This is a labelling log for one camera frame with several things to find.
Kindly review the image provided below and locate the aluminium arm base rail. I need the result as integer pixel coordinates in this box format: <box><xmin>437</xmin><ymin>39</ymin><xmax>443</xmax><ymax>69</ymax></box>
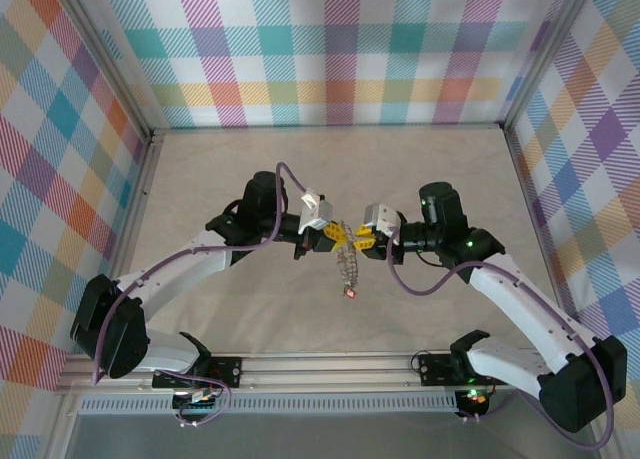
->
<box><xmin>53</xmin><ymin>354</ymin><xmax>512</xmax><ymax>396</ymax></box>

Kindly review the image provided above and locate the aluminium side frame rail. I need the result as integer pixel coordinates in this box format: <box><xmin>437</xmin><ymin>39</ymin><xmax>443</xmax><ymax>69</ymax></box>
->
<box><xmin>47</xmin><ymin>131</ymin><xmax>167</xmax><ymax>459</ymax></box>
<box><xmin>504</xmin><ymin>126</ymin><xmax>615</xmax><ymax>459</ymax></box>

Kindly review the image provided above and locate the small controller board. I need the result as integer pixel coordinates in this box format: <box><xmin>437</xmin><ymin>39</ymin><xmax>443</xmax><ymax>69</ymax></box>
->
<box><xmin>456</xmin><ymin>386</ymin><xmax>490</xmax><ymax>406</ymax></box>
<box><xmin>171</xmin><ymin>386</ymin><xmax>222</xmax><ymax>411</ymax></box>

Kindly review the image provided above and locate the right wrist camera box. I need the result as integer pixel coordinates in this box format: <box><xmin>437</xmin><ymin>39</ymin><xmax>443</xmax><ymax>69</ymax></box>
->
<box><xmin>362</xmin><ymin>202</ymin><xmax>402</xmax><ymax>239</ymax></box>

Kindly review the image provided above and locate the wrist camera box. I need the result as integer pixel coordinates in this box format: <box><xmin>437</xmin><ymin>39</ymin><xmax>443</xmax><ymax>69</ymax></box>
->
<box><xmin>362</xmin><ymin>202</ymin><xmax>402</xmax><ymax>239</ymax></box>
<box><xmin>297</xmin><ymin>185</ymin><xmax>336</xmax><ymax>231</ymax></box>

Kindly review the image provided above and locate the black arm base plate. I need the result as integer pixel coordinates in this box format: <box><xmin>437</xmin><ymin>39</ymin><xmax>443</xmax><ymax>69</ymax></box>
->
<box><xmin>149</xmin><ymin>354</ymin><xmax>245</xmax><ymax>391</ymax></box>
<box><xmin>417</xmin><ymin>351</ymin><xmax>511</xmax><ymax>387</ymax></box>

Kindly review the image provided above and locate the aluminium frame post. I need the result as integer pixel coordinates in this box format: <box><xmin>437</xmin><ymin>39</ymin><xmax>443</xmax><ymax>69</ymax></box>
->
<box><xmin>502</xmin><ymin>0</ymin><xmax>594</xmax><ymax>128</ymax></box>
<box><xmin>59</xmin><ymin>0</ymin><xmax>154</xmax><ymax>138</ymax></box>

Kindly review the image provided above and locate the silver key ring chain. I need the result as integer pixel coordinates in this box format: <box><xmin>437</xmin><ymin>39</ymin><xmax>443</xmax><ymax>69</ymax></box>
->
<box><xmin>333</xmin><ymin>221</ymin><xmax>363</xmax><ymax>291</ymax></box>

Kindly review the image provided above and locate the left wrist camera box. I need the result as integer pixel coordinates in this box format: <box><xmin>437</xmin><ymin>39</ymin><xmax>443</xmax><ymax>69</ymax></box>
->
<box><xmin>297</xmin><ymin>185</ymin><xmax>336</xmax><ymax>231</ymax></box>

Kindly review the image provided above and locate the grey metal panel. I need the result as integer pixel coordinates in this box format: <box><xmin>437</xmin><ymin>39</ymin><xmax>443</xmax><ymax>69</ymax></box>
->
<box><xmin>63</xmin><ymin>411</ymin><xmax>600</xmax><ymax>459</ymax></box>

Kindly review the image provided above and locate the grey perforated cable duct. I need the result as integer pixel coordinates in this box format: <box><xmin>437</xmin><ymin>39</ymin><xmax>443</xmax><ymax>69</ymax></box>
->
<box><xmin>78</xmin><ymin>395</ymin><xmax>460</xmax><ymax>416</ymax></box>

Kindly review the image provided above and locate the short purple cable loop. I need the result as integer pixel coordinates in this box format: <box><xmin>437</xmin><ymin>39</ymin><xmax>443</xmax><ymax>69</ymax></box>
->
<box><xmin>174</xmin><ymin>382</ymin><xmax>235</xmax><ymax>428</ymax></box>

